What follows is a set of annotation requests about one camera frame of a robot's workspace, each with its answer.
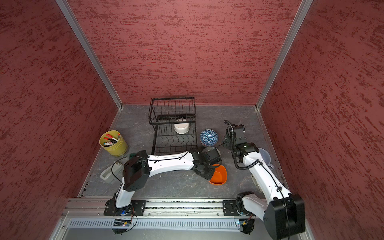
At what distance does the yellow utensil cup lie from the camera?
2.75 feet

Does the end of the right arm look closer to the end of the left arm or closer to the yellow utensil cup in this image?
the end of the left arm

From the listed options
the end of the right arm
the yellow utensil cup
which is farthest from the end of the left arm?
the yellow utensil cup
